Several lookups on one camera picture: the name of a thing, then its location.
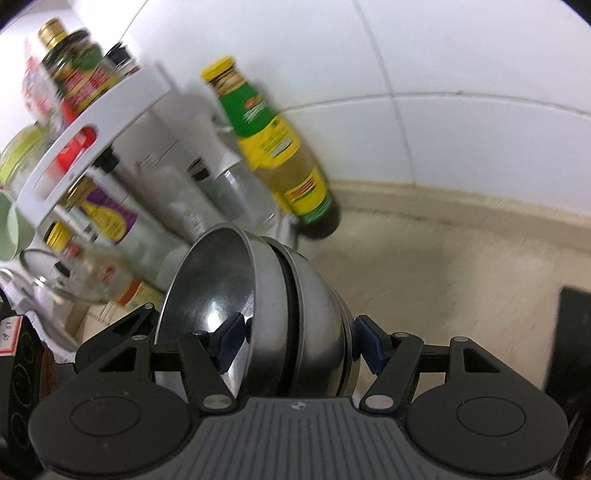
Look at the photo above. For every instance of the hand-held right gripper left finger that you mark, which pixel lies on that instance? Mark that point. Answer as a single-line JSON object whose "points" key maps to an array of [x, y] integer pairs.
{"points": [[228, 341]]}

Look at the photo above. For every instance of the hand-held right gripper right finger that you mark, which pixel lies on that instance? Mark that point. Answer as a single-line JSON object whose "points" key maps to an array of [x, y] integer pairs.
{"points": [[371, 344]]}

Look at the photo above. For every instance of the yellow cap vinegar bottle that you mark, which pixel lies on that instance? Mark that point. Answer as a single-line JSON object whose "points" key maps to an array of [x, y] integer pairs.
{"points": [[124, 290]]}

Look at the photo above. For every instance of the steel bottle with black top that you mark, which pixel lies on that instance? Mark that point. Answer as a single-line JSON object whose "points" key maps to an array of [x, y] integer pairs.
{"points": [[240, 198]]}

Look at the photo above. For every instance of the green plastic colander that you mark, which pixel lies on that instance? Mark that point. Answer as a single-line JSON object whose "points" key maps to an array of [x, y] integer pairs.
{"points": [[14, 226]]}

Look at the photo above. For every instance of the purple label sauce bottle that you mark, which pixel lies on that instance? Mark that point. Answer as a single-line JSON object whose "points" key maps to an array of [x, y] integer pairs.
{"points": [[120, 221]]}

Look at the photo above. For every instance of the grey bottle with black cap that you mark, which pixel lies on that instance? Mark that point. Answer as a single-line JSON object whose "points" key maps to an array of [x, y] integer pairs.
{"points": [[138, 194]]}

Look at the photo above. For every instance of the green label sauce bottle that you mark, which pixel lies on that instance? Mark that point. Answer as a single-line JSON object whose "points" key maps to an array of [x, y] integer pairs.
{"points": [[272, 147]]}

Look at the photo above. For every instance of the glass jar with green lid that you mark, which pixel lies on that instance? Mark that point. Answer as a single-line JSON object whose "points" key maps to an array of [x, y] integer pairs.
{"points": [[21, 157]]}

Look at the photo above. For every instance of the red and blue packet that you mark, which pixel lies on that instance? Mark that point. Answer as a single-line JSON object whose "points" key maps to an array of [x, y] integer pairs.
{"points": [[74, 152]]}

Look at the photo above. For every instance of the white two-tier spice rack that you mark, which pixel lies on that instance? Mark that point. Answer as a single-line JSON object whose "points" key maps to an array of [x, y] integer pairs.
{"points": [[134, 110]]}

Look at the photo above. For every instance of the clear red-print seasoning packet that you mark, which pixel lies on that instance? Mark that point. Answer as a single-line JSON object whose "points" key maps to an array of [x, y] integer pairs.
{"points": [[39, 92]]}

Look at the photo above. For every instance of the gold cap dark bottle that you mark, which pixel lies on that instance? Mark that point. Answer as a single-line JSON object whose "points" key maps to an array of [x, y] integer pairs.
{"points": [[76, 69]]}

